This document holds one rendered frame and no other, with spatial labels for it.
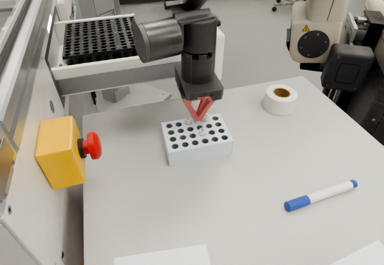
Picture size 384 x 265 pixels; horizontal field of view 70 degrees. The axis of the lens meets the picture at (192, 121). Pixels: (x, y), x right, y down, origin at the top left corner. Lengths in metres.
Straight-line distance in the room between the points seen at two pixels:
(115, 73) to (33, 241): 0.35
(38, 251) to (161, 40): 0.29
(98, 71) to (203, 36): 0.24
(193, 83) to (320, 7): 0.67
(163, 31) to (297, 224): 0.35
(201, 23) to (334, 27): 0.72
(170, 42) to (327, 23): 0.75
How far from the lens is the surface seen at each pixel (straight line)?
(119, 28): 0.71
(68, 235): 0.54
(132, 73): 0.59
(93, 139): 0.40
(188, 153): 0.51
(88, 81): 0.59
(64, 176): 0.41
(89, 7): 1.65
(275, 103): 0.64
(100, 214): 0.49
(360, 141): 0.66
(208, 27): 0.43
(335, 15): 1.07
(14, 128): 0.35
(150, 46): 0.40
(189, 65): 0.45
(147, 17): 0.42
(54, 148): 0.38
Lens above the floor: 1.16
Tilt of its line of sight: 41 degrees down
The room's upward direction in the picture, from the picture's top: straight up
